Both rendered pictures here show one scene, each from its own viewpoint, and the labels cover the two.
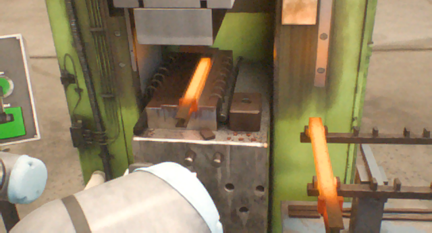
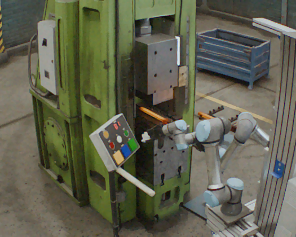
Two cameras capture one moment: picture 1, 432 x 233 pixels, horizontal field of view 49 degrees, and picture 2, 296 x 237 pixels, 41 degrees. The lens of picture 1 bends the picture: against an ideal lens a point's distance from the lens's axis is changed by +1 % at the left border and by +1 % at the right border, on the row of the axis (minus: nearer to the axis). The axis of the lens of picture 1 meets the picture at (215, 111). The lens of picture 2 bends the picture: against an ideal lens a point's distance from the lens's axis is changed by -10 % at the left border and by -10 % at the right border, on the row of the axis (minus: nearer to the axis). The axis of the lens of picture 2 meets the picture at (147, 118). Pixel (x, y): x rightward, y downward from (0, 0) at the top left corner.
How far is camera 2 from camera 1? 280 cm
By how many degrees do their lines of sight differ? 42
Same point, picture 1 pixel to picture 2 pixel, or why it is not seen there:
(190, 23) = (167, 93)
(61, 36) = (112, 113)
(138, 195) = (248, 115)
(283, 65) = (177, 100)
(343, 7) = (190, 78)
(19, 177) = not seen: hidden behind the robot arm
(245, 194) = not seen: hidden behind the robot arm
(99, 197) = (246, 117)
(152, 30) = (157, 99)
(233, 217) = (180, 156)
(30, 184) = not seen: hidden behind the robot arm
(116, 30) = (129, 104)
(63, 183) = (33, 206)
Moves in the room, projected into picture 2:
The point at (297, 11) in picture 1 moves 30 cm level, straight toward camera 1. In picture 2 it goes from (182, 82) to (207, 93)
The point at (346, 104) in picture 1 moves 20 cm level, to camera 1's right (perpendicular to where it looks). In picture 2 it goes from (191, 107) to (204, 101)
